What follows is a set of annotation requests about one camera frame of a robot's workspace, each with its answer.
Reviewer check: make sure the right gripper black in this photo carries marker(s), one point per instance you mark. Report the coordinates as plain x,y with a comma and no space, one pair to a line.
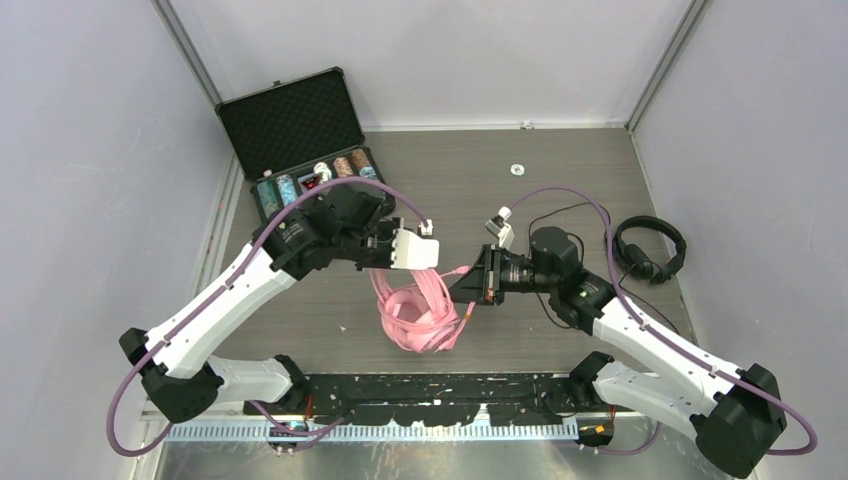
483,283

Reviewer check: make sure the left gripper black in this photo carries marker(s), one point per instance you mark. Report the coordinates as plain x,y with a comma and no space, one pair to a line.
386,260

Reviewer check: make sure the black poker chip case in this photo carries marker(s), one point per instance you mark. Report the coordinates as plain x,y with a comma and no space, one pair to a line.
293,136

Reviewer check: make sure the black headphones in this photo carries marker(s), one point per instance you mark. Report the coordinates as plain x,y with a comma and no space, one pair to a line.
637,261

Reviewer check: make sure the pink headphones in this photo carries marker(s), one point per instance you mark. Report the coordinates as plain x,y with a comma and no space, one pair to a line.
421,317

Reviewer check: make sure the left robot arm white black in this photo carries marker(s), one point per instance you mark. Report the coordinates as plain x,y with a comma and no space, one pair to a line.
175,363

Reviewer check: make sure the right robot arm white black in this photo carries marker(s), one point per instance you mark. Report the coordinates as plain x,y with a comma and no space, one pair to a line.
727,411

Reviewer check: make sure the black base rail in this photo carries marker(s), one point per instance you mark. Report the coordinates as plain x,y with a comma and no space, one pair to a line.
508,399

